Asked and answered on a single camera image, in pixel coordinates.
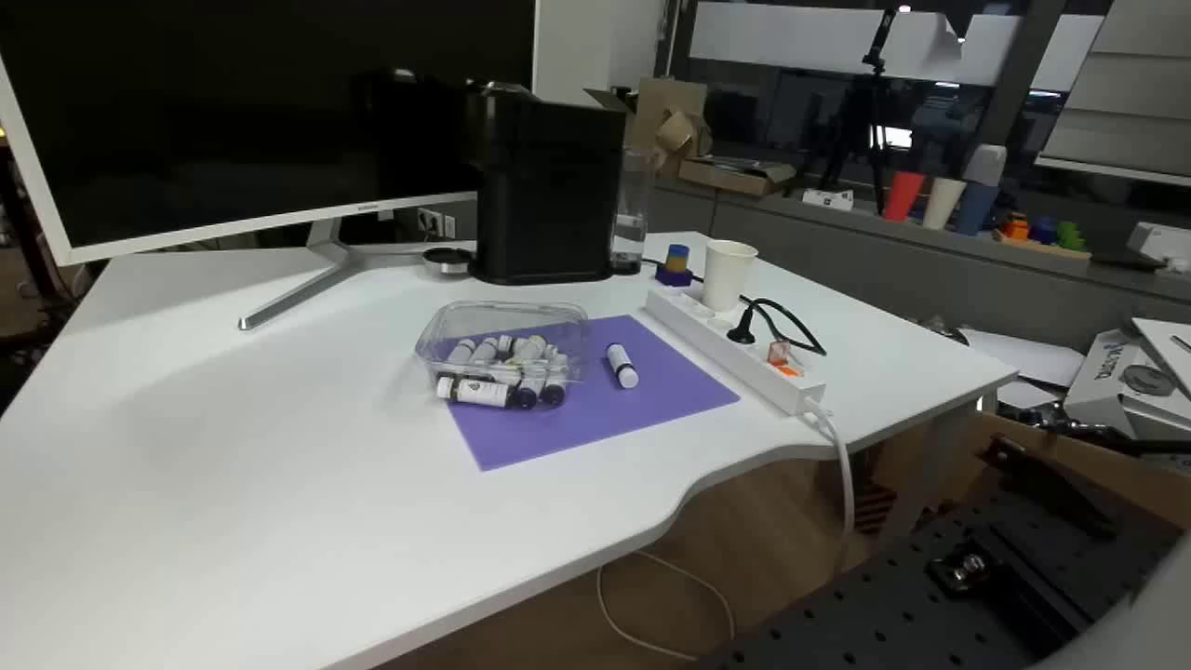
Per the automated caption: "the white power strip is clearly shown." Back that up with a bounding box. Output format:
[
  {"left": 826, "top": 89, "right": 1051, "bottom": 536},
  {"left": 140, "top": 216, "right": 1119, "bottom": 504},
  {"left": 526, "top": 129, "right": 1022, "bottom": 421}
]
[{"left": 643, "top": 287, "right": 826, "bottom": 417}]

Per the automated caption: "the white marker tube on mat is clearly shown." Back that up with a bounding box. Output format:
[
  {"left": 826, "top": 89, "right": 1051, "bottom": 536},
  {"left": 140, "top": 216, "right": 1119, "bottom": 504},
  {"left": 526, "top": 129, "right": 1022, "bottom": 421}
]
[{"left": 607, "top": 344, "right": 640, "bottom": 391}]

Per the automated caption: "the purple paper mat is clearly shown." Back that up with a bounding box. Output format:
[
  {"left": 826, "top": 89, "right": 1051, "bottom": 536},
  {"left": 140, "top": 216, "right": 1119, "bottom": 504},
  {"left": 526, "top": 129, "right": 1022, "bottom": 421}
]
[{"left": 449, "top": 315, "right": 737, "bottom": 470}]

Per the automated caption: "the blue yellow small toy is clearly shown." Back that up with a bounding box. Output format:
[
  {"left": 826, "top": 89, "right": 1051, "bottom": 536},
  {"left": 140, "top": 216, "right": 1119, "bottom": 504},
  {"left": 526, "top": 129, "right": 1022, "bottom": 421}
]
[{"left": 654, "top": 244, "right": 694, "bottom": 287}]

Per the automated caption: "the clear water bottle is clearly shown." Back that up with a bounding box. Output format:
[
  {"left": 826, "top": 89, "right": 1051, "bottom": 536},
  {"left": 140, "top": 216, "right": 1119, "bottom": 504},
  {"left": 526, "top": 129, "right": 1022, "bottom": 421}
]
[{"left": 612, "top": 154, "right": 653, "bottom": 270}]

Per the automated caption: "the clear plastic container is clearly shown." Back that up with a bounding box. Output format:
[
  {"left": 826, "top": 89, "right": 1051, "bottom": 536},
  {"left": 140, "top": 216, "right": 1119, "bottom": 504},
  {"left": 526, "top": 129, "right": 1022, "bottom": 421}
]
[{"left": 416, "top": 300, "right": 588, "bottom": 412}]

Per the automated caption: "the white tube in container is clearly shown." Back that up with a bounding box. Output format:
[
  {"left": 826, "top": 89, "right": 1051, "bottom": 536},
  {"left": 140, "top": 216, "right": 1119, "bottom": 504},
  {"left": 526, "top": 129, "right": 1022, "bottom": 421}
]
[{"left": 434, "top": 377, "right": 509, "bottom": 409}]

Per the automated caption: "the white paper cup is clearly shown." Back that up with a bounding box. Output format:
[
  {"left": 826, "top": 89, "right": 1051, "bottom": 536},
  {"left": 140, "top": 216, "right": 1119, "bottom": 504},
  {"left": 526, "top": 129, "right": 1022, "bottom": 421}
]
[{"left": 705, "top": 238, "right": 759, "bottom": 311}]

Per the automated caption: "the black box appliance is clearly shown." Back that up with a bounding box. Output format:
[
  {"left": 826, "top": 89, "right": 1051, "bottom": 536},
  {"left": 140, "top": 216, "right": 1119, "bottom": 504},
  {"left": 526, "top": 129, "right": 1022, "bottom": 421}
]
[{"left": 468, "top": 89, "right": 625, "bottom": 284}]

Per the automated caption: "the cardboard box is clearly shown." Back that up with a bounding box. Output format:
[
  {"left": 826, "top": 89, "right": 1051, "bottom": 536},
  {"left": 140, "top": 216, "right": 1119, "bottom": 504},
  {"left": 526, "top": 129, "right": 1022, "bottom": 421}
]
[{"left": 592, "top": 77, "right": 712, "bottom": 176}]

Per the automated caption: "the red plastic cup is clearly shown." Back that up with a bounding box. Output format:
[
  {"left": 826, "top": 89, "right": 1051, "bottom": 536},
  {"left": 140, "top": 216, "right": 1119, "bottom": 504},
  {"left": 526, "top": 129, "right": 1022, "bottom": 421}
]
[{"left": 882, "top": 171, "right": 928, "bottom": 223}]

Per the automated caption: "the white plastic cup background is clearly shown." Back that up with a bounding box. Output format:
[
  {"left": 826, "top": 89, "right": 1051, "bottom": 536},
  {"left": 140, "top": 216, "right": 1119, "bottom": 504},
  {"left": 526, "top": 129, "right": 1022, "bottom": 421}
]
[{"left": 924, "top": 179, "right": 969, "bottom": 230}]

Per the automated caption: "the blue plastic cup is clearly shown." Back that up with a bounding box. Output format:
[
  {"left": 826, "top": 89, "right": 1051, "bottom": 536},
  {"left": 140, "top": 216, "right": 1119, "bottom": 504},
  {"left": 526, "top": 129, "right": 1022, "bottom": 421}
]
[{"left": 954, "top": 145, "right": 1009, "bottom": 236}]

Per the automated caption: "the black perforated metal board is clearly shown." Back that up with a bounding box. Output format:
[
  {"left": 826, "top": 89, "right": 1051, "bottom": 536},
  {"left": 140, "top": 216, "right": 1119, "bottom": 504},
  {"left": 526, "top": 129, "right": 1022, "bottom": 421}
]
[{"left": 699, "top": 491, "right": 1179, "bottom": 670}]

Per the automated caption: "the white framed computer monitor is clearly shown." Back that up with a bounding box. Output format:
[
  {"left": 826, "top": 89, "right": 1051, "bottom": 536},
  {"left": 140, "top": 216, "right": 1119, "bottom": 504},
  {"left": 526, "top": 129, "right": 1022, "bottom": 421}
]
[{"left": 0, "top": 0, "right": 543, "bottom": 334}]

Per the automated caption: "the white power strip cord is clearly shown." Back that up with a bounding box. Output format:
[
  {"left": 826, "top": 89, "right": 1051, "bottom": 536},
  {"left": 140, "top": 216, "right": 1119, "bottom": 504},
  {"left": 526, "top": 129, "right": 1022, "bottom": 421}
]
[{"left": 795, "top": 397, "right": 860, "bottom": 538}]

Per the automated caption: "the black camera tripod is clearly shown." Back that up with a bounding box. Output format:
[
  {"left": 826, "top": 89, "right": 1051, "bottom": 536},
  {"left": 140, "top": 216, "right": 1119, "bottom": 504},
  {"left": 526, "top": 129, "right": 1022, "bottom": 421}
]
[{"left": 793, "top": 0, "right": 924, "bottom": 216}]

